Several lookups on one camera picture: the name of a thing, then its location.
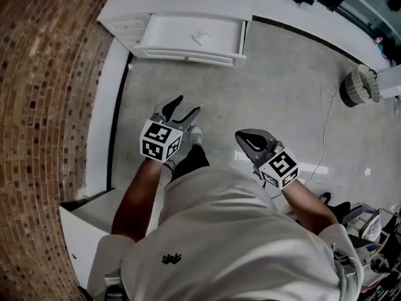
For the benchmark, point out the white item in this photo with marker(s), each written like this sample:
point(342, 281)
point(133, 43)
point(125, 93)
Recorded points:
point(201, 36)

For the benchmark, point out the person's left forearm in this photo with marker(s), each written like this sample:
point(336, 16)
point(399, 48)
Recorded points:
point(138, 199)

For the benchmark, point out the long white counter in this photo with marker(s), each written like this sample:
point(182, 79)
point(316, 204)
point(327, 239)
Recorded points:
point(316, 14)

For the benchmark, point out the black office chair base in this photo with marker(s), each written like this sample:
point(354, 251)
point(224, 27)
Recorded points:
point(338, 207)

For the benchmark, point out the grey woven basket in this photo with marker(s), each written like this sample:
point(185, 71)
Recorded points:
point(360, 86)

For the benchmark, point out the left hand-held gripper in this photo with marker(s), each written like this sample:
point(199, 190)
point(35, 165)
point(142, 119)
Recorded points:
point(161, 141)

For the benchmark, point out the white drawer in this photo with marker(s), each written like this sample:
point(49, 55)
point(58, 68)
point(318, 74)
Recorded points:
point(191, 39)

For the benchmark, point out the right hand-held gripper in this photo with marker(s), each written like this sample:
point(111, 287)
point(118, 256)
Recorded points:
point(275, 165)

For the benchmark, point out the person's right forearm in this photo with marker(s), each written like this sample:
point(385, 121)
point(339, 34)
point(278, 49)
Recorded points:
point(305, 207)

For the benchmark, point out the white dresser cabinet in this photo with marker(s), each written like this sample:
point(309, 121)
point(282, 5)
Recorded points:
point(175, 17)

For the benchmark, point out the person's white shoe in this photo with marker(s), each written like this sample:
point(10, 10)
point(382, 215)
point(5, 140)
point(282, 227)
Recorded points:
point(196, 135)

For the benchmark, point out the person's black trouser leg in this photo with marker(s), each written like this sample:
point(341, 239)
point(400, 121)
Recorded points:
point(191, 161)

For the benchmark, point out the person's white t-shirt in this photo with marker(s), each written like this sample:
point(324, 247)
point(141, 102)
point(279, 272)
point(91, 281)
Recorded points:
point(225, 240)

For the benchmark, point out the cluttered items pile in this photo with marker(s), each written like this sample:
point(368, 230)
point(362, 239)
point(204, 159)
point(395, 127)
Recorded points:
point(380, 246)

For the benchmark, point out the white low cabinet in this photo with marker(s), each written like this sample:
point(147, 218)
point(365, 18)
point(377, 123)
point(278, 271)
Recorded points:
point(91, 227)

